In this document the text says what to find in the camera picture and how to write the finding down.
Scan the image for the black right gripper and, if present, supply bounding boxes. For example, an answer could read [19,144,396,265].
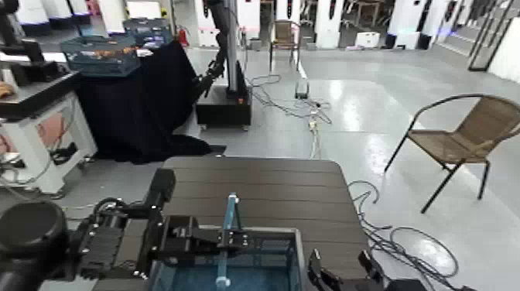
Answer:
[306,248,429,291]

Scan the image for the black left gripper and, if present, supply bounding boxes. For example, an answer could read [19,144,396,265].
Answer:
[156,214,250,266]

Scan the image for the teal crate with grey rim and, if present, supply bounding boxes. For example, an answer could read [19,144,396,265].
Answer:
[148,192,306,291]

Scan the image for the blue mesh crate with goods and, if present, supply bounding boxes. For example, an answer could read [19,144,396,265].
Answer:
[60,34,142,78]

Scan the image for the black robot on column base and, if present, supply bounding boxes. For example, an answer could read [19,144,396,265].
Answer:
[193,0,253,132]

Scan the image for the large brown wicker chair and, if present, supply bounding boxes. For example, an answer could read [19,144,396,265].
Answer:
[383,94,520,214]

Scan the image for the red fire extinguisher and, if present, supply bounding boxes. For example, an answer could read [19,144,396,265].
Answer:
[177,25,190,49]

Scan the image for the white cabinet with dark top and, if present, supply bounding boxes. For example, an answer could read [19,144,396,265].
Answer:
[0,70,99,197]

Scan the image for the small brown wicker chair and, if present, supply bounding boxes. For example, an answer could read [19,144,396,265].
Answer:
[268,19,303,73]

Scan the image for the white storage box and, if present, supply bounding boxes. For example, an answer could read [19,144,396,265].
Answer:
[354,31,381,50]

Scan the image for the white kiosk with black slot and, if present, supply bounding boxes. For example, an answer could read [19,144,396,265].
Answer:
[275,0,304,23]
[237,0,262,40]
[314,0,345,50]

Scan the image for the white kiosk with dark base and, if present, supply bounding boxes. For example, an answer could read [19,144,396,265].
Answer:
[15,0,52,36]
[96,0,128,36]
[41,0,75,30]
[386,0,429,50]

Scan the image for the black devices on cabinet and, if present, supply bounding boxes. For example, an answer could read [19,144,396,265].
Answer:
[9,38,69,85]

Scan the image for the black floor cable bundle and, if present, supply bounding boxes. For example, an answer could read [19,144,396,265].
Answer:
[346,180,478,291]

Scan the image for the grey floor cable bundle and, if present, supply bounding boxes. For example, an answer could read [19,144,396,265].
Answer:
[245,72,334,160]

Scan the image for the black metal frame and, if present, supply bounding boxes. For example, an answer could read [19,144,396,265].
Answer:
[467,0,518,73]

